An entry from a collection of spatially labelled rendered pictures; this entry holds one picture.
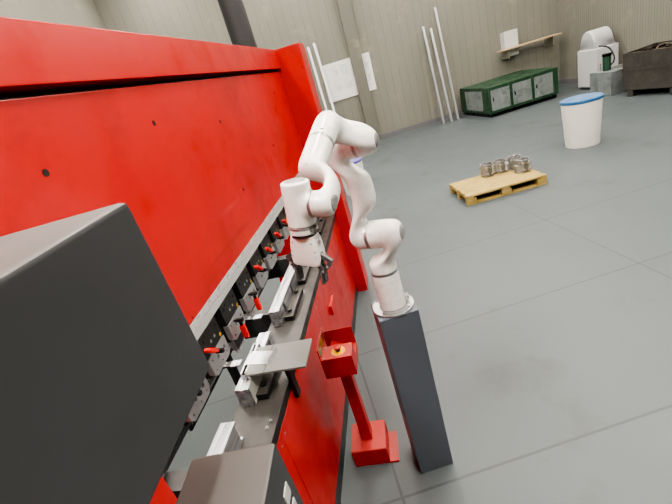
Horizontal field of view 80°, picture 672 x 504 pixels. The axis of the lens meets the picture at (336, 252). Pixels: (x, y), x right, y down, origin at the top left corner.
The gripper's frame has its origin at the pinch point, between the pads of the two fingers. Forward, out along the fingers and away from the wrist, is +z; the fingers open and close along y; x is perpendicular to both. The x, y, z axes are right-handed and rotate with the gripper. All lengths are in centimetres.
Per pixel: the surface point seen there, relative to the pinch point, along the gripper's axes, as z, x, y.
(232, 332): 29, 1, 42
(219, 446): 54, 30, 30
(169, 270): -8.2, 19.6, 40.2
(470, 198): 113, -427, 38
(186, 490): -13, 73, -29
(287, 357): 48, -12, 29
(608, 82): 38, -1002, -133
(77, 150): -49, 33, 40
